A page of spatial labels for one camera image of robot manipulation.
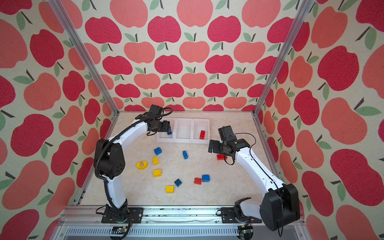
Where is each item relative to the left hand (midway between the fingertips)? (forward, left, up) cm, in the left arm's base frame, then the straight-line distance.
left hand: (168, 128), depth 95 cm
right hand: (-16, -31, +2) cm, 35 cm away
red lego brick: (+3, -23, -12) cm, 26 cm away
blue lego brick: (-11, +8, -11) cm, 17 cm away
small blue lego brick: (+4, +1, -10) cm, 11 cm away
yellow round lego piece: (-21, +15, -9) cm, 28 cm away
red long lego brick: (-16, -33, -10) cm, 39 cm away
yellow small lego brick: (-17, +8, -12) cm, 23 cm away
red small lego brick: (-30, -18, -12) cm, 37 cm away
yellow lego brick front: (-35, -3, -11) cm, 37 cm away
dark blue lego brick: (-31, -7, -12) cm, 34 cm away
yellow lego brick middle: (-25, +6, -11) cm, 29 cm away
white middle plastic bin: (+7, -9, -12) cm, 16 cm away
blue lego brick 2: (-13, -10, -11) cm, 20 cm away
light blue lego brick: (-29, -23, -12) cm, 39 cm away
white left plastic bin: (+2, +6, -12) cm, 13 cm away
